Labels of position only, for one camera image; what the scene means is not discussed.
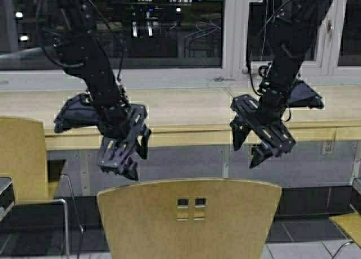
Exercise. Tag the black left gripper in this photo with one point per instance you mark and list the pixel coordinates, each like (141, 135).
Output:
(121, 141)

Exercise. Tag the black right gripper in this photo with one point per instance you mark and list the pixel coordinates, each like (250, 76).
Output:
(276, 139)

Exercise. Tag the yellow plywood chair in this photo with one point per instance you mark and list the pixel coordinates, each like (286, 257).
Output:
(350, 225)
(24, 162)
(189, 218)

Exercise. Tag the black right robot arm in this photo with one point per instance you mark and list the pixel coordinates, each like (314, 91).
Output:
(291, 32)

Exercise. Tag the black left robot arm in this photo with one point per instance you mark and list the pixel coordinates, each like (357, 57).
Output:
(104, 104)

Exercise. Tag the black robot base left corner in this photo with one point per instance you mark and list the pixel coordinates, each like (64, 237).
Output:
(7, 196)

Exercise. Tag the black robot base right corner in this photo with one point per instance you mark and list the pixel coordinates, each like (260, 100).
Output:
(355, 195)

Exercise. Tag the long wooden counter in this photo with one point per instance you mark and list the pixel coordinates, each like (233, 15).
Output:
(193, 117)

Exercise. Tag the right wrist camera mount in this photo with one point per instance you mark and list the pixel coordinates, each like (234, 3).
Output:
(302, 95)

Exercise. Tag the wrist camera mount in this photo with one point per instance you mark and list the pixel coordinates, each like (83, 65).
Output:
(302, 95)
(77, 112)

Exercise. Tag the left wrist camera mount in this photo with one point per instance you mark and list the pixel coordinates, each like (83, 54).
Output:
(77, 112)

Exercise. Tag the wall power outlet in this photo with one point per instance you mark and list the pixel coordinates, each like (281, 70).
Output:
(327, 148)

